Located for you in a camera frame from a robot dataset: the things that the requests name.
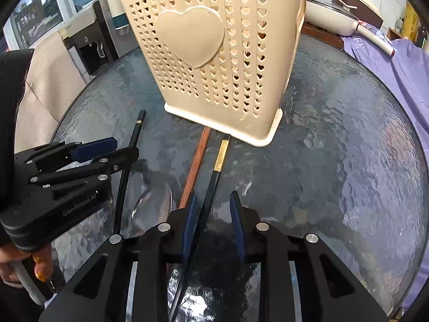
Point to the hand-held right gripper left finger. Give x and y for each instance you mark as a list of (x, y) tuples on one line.
[(189, 228)]

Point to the round glass table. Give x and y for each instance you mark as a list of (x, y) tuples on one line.
[(335, 141)]

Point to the aluminium sliding window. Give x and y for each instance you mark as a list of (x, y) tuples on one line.
[(33, 16)]

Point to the purple floral cloth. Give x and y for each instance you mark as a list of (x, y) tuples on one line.
[(402, 84)]

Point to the plain black chopstick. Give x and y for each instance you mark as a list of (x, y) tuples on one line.
[(135, 134)]

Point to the wooden washstand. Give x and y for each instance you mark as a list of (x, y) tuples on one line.
[(321, 38)]

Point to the metal spoon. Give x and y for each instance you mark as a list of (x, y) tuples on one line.
[(157, 204)]

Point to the beige perforated utensil holder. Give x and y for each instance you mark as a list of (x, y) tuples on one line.
[(234, 57)]

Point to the white paper cup stack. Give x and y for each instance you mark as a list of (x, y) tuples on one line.
[(110, 1)]

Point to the teal cup holder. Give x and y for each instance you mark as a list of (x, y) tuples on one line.
[(120, 25)]

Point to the brown wooden chopstick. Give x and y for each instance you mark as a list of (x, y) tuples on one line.
[(196, 164)]

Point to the brown and white rice cooker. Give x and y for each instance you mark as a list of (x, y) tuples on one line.
[(365, 8)]

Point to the water dispenser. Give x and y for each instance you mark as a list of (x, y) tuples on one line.
[(80, 47)]

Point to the yellow roll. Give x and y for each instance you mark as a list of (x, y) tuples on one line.
[(411, 20)]

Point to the beige cloth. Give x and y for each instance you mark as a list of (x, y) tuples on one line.
[(43, 90)]

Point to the person's left hand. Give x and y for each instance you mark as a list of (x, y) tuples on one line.
[(42, 266)]

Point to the black chopstick with gold band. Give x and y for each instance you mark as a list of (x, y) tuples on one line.
[(222, 156)]

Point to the person's left forearm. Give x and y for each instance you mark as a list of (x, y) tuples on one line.
[(13, 305)]

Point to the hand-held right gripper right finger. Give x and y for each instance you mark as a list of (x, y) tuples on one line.
[(238, 228)]

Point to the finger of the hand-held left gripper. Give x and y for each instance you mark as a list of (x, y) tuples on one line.
[(94, 147), (100, 169)]

